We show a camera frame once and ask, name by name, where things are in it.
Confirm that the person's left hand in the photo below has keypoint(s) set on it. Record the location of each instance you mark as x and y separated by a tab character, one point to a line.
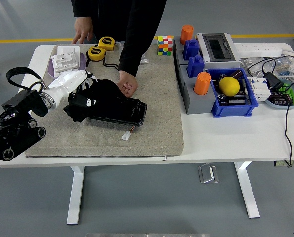
128	85

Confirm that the person's right hand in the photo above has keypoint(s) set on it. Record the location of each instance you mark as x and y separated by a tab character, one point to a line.
83	27

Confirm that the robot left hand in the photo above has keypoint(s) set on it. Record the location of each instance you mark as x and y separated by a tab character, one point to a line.
67	82

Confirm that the black rag with red tag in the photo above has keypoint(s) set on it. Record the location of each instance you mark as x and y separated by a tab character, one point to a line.
104	93

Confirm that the person's left forearm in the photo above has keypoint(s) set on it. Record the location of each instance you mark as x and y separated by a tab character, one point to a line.
133	54

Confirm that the person's right forearm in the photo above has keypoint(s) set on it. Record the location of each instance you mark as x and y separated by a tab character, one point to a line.
82	8

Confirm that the purple oval tray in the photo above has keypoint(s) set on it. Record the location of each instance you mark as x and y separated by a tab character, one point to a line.
83	63

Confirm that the yellow tape measure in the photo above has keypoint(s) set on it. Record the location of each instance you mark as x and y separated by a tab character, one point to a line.
96	53
106	43

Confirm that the small clear plastic bag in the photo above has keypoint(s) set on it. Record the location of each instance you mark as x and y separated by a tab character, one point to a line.
144	59
120	45

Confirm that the person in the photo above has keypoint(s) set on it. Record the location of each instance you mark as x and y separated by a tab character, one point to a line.
117	14

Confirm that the grey-brown mat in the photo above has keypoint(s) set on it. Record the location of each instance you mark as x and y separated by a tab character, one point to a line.
149	123

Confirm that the colourful puzzle cube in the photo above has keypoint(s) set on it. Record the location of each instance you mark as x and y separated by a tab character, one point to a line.
165	45

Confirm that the grey block base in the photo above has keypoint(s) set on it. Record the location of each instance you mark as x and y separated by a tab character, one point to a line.
177	54
198	103

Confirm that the white table leg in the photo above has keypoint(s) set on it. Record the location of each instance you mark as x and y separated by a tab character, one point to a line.
75	192
246	190

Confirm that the blue plastic block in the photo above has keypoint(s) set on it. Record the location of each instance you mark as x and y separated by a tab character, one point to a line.
195	66
190	49

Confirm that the orange cylinder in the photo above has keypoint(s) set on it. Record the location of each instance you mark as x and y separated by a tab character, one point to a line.
186	34
202	84

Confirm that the white table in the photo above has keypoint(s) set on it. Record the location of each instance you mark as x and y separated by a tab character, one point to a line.
211	138

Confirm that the yellow ball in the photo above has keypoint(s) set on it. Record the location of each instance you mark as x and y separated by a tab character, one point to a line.
229	86

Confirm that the blue plastic bin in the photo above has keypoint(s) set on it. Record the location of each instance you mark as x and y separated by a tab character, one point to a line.
233	110

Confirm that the black circuit board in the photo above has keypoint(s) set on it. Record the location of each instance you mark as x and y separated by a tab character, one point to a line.
235	100

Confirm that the silver metal floor plate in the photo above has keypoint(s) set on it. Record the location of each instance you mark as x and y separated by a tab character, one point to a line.
208	174

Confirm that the clear bag of parts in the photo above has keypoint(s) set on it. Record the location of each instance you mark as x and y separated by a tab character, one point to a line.
250	63

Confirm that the light blue tray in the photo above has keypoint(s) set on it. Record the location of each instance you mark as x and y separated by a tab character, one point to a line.
280	106

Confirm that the white circuit breaker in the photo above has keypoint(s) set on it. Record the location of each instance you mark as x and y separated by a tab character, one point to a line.
259	91

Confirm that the black electronic module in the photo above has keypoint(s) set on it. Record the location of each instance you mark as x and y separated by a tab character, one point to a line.
279	100

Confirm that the white power strip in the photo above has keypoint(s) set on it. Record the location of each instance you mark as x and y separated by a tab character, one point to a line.
260	49

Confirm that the green terminal block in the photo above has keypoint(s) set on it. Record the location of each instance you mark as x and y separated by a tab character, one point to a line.
290	95

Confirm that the black power adapter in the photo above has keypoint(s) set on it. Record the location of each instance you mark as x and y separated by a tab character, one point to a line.
272	80

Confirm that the white flat switch plate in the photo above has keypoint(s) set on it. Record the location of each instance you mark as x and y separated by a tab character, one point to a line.
73	70
67	49

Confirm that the white switch module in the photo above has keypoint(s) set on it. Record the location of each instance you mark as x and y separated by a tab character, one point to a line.
65	61

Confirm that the grey electrical enclosure box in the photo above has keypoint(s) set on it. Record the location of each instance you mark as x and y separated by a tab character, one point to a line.
221	63

